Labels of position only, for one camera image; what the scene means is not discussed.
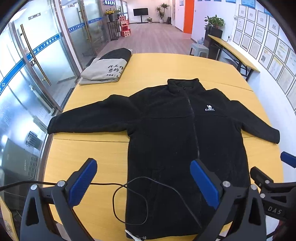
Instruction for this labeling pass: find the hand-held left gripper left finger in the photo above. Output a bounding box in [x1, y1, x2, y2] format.
[20, 158, 98, 241]

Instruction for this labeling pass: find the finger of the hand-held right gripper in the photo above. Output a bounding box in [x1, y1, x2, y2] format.
[280, 151, 296, 169]
[250, 166, 296, 197]

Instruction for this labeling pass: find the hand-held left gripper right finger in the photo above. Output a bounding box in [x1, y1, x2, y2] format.
[190, 159, 266, 241]

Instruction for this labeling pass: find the black fleece jacket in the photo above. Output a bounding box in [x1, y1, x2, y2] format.
[47, 78, 281, 240]

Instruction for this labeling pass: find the folded grey black sweatshirt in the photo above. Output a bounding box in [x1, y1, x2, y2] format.
[79, 48, 133, 86]

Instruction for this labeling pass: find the long yellow side table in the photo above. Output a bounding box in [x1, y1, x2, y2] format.
[208, 34, 260, 81]

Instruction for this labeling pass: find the grey plastic stool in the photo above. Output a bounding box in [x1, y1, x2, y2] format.
[190, 43, 210, 58]

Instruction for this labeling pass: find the black cabinet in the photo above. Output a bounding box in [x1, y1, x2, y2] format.
[203, 25, 223, 61]

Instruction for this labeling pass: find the black metal rack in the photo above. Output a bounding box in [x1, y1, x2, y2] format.
[106, 21, 121, 41]

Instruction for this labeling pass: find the bushy green potted plant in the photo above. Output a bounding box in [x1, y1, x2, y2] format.
[204, 15, 225, 29]

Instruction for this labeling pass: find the stack of red boxes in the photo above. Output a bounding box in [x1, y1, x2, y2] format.
[118, 16, 131, 37]

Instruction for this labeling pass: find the orange door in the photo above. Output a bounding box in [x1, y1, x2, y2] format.
[183, 0, 195, 34]

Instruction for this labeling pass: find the sunflower bouquet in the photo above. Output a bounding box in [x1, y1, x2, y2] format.
[105, 8, 121, 22]

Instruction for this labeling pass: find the tall potted palm plant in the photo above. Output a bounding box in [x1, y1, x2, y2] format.
[155, 3, 170, 23]

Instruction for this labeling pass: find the black television on stand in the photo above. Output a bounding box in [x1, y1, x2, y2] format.
[133, 8, 149, 24]

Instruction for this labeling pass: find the black cable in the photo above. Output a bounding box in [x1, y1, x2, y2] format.
[0, 176, 202, 229]

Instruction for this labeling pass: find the wall of framed notices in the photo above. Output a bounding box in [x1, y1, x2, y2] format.
[232, 0, 296, 105]

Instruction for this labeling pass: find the bronze glass door handle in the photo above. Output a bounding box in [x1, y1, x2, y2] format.
[20, 24, 52, 86]

